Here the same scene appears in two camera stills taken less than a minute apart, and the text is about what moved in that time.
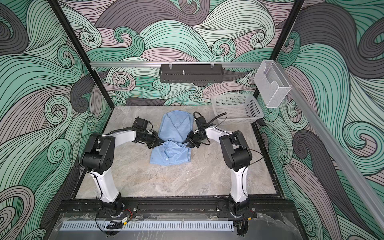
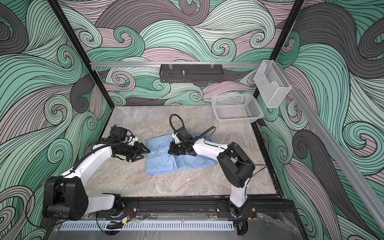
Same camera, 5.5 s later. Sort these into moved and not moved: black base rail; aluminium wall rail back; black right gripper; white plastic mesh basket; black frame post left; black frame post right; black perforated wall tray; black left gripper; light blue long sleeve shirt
Moved: light blue long sleeve shirt; black left gripper; black right gripper
Not moved: black frame post right; black base rail; black frame post left; black perforated wall tray; white plastic mesh basket; aluminium wall rail back
